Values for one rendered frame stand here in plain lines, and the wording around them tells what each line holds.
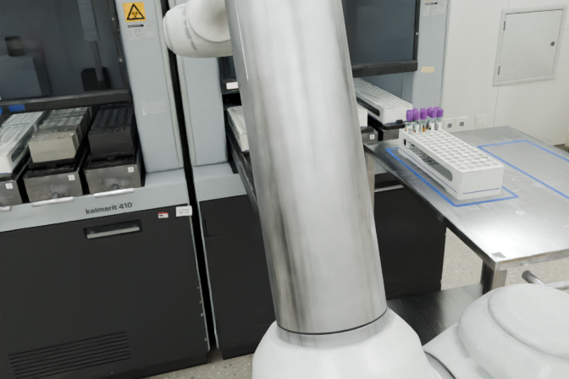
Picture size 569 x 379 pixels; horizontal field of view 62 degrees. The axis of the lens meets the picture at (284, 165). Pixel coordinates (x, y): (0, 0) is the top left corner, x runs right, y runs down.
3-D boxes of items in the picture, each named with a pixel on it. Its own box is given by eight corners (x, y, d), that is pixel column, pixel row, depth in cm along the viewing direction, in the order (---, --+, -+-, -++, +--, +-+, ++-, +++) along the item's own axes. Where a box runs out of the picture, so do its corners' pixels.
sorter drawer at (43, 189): (71, 129, 186) (66, 107, 183) (108, 124, 189) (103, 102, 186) (24, 211, 121) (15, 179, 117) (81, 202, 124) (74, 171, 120)
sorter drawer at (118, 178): (112, 124, 190) (107, 102, 186) (146, 120, 192) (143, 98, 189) (87, 201, 124) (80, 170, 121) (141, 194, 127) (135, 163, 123)
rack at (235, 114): (228, 125, 158) (226, 107, 155) (257, 121, 160) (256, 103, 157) (242, 155, 131) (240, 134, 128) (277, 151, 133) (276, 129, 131)
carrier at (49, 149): (78, 155, 133) (74, 134, 131) (77, 157, 131) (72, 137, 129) (34, 161, 130) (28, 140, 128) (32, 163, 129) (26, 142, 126)
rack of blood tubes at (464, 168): (397, 151, 123) (398, 129, 121) (432, 146, 125) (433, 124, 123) (458, 200, 96) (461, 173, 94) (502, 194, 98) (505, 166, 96)
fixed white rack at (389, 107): (348, 104, 173) (348, 88, 171) (373, 101, 175) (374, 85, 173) (383, 128, 147) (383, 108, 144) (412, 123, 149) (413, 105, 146)
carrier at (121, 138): (134, 148, 136) (130, 128, 134) (134, 150, 134) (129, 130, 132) (91, 153, 134) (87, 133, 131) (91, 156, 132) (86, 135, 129)
